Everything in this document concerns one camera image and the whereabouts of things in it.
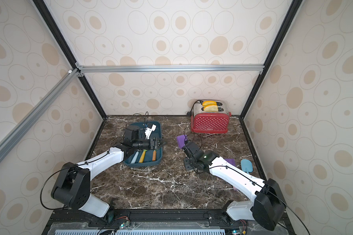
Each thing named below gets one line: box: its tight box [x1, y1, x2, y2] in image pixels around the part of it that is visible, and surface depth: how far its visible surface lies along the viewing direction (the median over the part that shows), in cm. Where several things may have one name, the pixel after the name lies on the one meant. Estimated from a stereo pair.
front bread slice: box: [202, 103, 219, 112], surface depth 100 cm
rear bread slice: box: [201, 100, 218, 107], surface depth 102 cm
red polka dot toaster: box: [191, 99, 232, 134], surface depth 102 cm
